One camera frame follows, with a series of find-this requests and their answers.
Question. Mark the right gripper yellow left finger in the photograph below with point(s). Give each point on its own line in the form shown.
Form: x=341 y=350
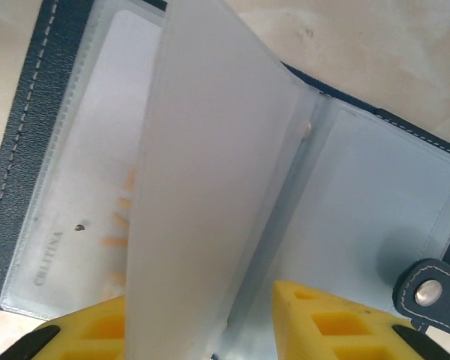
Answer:
x=90 y=337

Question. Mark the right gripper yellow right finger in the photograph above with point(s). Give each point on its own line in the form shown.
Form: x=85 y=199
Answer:
x=341 y=330

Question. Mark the white card orange print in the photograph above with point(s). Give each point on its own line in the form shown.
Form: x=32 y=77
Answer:
x=90 y=150

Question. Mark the blue leather card holder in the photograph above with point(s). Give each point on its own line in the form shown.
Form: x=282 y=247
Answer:
x=210 y=150

